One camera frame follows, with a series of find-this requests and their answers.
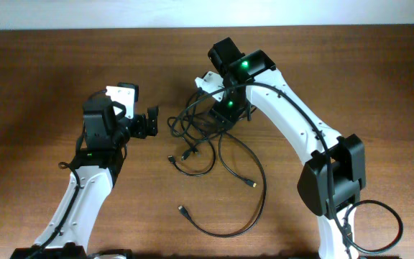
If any black USB cable short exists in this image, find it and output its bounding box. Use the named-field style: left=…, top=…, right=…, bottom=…
left=167, top=139, right=217, bottom=178

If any black USB cable long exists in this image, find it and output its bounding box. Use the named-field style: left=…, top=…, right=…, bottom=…
left=178, top=132, right=267, bottom=238

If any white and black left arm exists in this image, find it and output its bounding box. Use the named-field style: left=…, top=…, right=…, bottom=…
left=11, top=96, right=159, bottom=258

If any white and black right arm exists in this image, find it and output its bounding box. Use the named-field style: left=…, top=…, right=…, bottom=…
left=197, top=37, right=366, bottom=258

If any black base bracket left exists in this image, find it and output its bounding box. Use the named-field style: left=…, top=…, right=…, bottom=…
left=87, top=249, right=134, bottom=259

